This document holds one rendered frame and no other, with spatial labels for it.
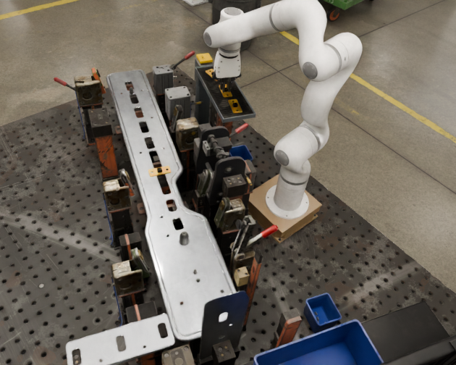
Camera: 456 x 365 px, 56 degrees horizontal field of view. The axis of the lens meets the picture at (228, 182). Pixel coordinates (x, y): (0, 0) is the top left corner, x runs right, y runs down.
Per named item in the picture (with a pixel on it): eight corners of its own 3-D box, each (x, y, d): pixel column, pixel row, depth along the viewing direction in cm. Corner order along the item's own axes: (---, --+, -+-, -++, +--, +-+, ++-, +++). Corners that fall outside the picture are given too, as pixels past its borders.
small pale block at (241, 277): (226, 321, 159) (234, 269, 132) (234, 318, 160) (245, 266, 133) (229, 329, 157) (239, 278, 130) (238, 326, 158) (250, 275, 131)
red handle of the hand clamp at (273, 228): (231, 245, 138) (273, 219, 135) (234, 248, 140) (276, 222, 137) (236, 256, 135) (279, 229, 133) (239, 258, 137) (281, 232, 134)
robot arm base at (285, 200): (287, 178, 198) (294, 150, 184) (317, 205, 189) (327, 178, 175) (256, 197, 190) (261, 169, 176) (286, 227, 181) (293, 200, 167)
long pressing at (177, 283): (99, 75, 208) (98, 72, 206) (145, 69, 214) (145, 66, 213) (176, 345, 123) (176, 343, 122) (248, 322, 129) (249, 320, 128)
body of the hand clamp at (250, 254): (224, 298, 165) (231, 245, 140) (239, 292, 167) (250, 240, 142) (229, 311, 162) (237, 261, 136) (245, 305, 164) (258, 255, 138)
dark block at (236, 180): (216, 245, 181) (222, 177, 151) (231, 241, 183) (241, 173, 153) (219, 255, 178) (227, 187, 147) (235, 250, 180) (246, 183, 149)
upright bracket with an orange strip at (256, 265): (238, 324, 159) (255, 248, 122) (242, 322, 159) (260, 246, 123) (241, 331, 157) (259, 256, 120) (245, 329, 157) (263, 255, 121)
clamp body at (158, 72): (153, 123, 231) (148, 64, 204) (173, 120, 234) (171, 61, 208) (157, 135, 225) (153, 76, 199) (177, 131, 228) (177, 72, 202)
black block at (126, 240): (120, 277, 168) (111, 233, 146) (148, 270, 171) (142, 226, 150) (124, 295, 163) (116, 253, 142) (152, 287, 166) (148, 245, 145)
